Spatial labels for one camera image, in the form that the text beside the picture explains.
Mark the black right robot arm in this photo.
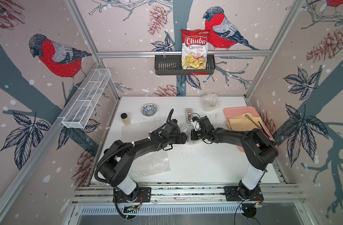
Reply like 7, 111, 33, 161
191, 128, 278, 200

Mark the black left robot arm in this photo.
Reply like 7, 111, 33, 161
94, 129, 187, 202

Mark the horizontal aluminium frame bar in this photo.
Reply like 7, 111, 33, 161
97, 50, 272, 59

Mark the bubble wrap sheet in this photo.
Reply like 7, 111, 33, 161
201, 93, 219, 112
180, 124, 202, 145
121, 120, 171, 178

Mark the white mesh wall shelf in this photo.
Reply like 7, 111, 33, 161
62, 68, 111, 129

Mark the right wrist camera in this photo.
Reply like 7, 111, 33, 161
192, 116, 214, 133

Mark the pink plastic tray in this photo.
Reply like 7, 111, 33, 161
224, 106, 275, 142

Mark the red cassava chips bag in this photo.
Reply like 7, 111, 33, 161
181, 30, 210, 68

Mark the blue yellow patterned bowl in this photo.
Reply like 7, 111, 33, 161
141, 104, 157, 117

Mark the glass jar black lid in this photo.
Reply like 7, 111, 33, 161
121, 113, 130, 126

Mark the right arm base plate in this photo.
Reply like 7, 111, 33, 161
224, 186, 264, 202

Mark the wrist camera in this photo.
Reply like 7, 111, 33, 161
192, 116, 214, 133
163, 119, 179, 134

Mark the black wire wall basket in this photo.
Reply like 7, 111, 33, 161
154, 54, 216, 76

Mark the gold spoon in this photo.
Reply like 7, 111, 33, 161
245, 114, 263, 130

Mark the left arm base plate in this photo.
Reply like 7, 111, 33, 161
113, 186, 151, 203

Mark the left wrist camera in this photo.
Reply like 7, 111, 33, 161
163, 119, 179, 134

